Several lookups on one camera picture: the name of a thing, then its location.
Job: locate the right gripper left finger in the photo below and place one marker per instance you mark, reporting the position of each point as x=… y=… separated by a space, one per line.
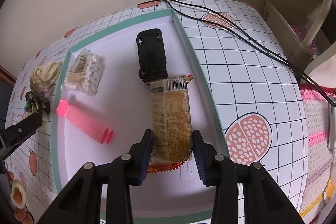
x=80 y=200

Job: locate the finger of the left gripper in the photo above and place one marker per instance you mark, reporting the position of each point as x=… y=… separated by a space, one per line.
x=15 y=135

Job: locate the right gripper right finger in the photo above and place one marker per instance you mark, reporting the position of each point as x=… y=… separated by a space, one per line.
x=264 y=201

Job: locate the pastel beaded hair band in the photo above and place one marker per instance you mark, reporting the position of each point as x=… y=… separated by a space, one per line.
x=39 y=89

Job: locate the pink hair roller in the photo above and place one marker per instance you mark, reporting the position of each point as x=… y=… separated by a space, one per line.
x=88 y=125

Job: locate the cotton swab bag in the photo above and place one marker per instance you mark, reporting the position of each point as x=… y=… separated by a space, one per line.
x=85 y=74

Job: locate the packaged biscuit bar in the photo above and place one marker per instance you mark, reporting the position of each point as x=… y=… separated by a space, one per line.
x=171 y=124

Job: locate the black toy car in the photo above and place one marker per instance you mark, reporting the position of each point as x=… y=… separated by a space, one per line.
x=151 y=55

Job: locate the colourful mini clips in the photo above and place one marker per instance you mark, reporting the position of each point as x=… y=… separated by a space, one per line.
x=27 y=107

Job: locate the cream hair claw clip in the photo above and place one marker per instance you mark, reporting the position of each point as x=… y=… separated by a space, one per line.
x=43 y=118

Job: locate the person's left hand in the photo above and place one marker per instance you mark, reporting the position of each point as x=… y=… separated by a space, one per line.
x=18 y=198

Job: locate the pink striped knitted cloth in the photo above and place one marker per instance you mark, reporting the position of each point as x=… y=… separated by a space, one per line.
x=319 y=187

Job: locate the fruit print grid tablecloth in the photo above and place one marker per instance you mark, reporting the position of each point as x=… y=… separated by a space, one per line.
x=243 y=82

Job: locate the teal shallow box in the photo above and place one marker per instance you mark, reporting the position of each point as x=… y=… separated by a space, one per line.
x=122 y=103

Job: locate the cream shelf unit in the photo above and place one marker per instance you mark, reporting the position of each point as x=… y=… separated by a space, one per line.
x=296 y=24

